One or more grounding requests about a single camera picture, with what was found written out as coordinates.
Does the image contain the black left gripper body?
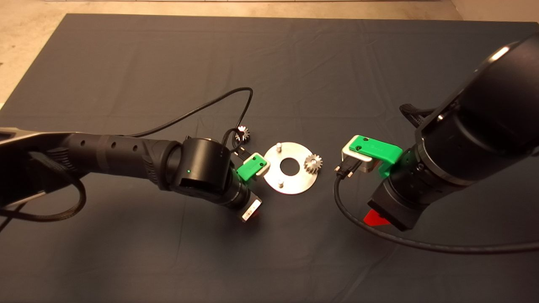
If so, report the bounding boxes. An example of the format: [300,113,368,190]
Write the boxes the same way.
[236,190,263,223]

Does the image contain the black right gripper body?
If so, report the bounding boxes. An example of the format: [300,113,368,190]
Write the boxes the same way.
[367,179,426,232]

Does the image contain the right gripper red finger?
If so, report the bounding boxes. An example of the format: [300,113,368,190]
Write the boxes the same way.
[364,209,392,227]

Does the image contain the round metal carrier plate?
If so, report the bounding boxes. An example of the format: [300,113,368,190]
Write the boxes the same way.
[263,142,319,195]

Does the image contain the dark grey table cloth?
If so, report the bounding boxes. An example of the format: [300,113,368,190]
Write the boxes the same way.
[0,13,539,303]

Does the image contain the green left camera mount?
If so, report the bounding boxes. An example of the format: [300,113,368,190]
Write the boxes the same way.
[236,154,267,182]

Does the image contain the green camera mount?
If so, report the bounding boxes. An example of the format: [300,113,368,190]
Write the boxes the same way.
[349,135,415,178]
[236,154,267,182]

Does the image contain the silver left camera box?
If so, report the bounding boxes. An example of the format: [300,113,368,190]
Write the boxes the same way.
[248,153,271,176]

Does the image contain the silver camera box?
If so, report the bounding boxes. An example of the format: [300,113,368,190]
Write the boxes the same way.
[341,137,377,174]
[248,153,271,176]

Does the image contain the silver right camera box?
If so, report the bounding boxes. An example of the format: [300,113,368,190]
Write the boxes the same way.
[341,137,377,174]

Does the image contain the green right camera mount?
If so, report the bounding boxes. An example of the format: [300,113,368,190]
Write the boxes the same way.
[349,135,415,178]

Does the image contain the black braided cable sleeve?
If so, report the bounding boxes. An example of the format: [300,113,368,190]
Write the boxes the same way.
[0,151,87,223]
[399,103,436,128]

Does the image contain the black left camera cable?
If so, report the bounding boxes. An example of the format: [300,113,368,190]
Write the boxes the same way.
[124,87,254,169]

